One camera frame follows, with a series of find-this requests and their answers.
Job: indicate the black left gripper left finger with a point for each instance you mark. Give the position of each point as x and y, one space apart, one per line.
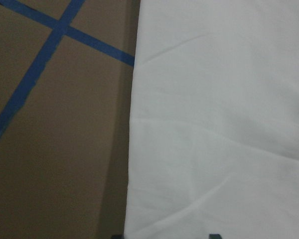
117 237

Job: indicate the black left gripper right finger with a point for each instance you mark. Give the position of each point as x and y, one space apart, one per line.
214 236

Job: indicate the white long-sleeve printed shirt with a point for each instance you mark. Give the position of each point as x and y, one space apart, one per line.
214 122

